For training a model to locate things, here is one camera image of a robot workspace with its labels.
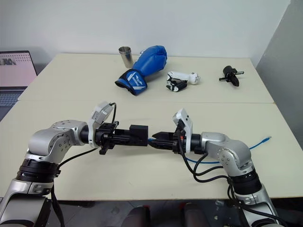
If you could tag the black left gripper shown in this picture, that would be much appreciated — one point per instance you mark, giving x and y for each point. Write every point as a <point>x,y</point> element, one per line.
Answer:
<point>104,137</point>

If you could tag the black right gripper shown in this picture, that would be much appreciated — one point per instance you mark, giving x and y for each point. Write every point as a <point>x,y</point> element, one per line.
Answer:
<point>178,143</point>

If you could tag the small black box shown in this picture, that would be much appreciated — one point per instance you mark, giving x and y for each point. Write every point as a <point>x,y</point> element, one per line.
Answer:
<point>139,134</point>

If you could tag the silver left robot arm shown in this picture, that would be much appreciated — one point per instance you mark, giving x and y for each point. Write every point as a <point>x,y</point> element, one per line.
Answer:
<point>50,140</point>

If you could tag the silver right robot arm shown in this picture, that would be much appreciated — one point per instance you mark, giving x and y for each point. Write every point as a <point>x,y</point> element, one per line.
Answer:
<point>230,151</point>

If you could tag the white robotic hand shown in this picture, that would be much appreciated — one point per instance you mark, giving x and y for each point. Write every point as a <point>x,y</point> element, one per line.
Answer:
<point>187,78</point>

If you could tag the blue boxing glove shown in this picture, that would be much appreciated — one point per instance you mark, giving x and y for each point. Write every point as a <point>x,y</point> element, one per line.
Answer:
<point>148,63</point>

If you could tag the stacked steel cups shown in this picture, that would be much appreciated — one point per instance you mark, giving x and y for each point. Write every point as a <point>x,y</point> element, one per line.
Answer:
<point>126,56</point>

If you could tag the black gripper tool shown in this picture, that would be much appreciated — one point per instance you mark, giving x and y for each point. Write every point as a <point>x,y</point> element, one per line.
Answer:
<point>230,73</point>

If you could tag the open laptop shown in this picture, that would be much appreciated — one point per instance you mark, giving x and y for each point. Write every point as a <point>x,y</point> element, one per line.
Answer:
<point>14,71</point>

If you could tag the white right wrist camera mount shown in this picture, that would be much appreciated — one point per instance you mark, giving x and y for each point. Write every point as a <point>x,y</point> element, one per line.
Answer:
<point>187,120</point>

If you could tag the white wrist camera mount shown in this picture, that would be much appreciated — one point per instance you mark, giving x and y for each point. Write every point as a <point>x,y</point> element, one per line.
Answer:
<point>100,111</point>
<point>187,120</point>

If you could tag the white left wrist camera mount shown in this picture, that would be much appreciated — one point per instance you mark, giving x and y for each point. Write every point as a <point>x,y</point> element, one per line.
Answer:
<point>100,111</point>

